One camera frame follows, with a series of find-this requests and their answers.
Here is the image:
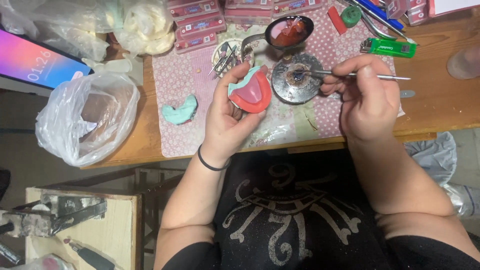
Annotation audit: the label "round metal burner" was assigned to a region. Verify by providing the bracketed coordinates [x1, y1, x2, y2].
[271, 53, 324, 105]

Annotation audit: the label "black hair tie wristband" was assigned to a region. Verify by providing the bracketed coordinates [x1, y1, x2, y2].
[197, 144, 232, 172]

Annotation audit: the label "dental cast with red wax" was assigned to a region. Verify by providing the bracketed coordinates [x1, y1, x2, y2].
[227, 65, 273, 114]

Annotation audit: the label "plastic bags with white plaster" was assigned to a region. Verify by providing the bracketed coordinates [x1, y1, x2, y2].
[0, 0, 177, 63]

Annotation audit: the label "person's left hand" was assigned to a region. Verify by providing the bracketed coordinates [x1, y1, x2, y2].
[200, 62, 270, 166]

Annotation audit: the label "green lighter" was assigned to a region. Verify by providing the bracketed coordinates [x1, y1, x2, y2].
[359, 37, 418, 59]

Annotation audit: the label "person's right hand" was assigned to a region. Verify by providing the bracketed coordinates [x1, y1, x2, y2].
[320, 54, 402, 143]

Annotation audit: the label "green tape roll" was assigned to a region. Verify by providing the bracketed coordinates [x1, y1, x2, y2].
[340, 5, 363, 29]

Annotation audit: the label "black handpiece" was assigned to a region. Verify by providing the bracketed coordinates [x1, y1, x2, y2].
[63, 238, 116, 270]

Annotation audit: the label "clear plastic glove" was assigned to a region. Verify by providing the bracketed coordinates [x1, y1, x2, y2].
[81, 53, 145, 87]

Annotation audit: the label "grey plastic bag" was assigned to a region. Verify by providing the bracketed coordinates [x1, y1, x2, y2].
[403, 131, 480, 220]

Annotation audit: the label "crumpled clear plastic bag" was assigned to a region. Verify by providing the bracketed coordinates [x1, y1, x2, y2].
[35, 71, 141, 168]

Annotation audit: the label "metal ladle with molten wax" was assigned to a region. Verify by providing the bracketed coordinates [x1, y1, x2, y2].
[240, 15, 315, 63]

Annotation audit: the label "thin metal wax carving tool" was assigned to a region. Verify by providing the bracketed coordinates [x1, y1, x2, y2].
[299, 69, 412, 81]

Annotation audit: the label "clear plastic cup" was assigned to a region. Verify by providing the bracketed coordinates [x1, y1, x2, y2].
[446, 44, 480, 80]

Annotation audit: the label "person's black printed shirt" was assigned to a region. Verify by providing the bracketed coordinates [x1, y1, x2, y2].
[161, 149, 480, 270]

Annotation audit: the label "blue pen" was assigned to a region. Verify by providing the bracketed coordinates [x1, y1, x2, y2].
[354, 0, 406, 31]

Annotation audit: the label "red wax block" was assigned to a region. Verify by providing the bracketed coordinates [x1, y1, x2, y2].
[327, 5, 349, 36]

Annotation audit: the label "small pile of pink boxes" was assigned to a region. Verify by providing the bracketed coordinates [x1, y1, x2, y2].
[385, 0, 429, 27]

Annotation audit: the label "stack of pink flat boxes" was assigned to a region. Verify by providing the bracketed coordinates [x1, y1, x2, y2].
[166, 0, 323, 55]

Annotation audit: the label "plaster-stained metal press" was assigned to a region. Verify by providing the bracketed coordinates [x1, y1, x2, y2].
[0, 193, 108, 239]

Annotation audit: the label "smartphone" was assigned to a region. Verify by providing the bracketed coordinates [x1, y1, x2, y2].
[0, 27, 95, 91]

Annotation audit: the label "round holder with metal burs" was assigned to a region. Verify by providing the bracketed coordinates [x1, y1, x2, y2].
[208, 38, 255, 80]

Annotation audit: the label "long metal instrument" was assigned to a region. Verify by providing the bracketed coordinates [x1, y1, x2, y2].
[337, 0, 419, 46]

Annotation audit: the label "green dental cast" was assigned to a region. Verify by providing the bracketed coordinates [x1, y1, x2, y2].
[161, 94, 199, 126]

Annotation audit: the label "wooden stand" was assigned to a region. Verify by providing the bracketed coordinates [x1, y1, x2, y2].
[25, 187, 143, 270]

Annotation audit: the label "white box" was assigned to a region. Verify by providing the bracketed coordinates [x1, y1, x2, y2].
[428, 0, 480, 18]

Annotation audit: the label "pink dotted mat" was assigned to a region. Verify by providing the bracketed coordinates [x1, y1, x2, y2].
[151, 0, 406, 158]

